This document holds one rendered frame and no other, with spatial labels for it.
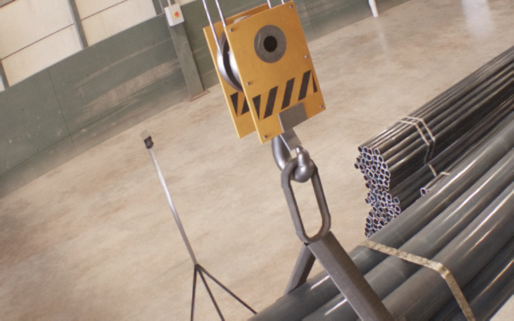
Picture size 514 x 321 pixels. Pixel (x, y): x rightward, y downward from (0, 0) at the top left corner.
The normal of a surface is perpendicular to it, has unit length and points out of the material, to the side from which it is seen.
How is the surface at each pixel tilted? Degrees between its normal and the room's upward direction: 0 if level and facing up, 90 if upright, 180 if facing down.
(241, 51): 90
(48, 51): 90
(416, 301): 41
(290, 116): 90
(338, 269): 52
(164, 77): 90
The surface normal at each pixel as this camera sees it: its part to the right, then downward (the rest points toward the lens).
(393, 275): 0.16, -0.58
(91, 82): 0.56, 0.14
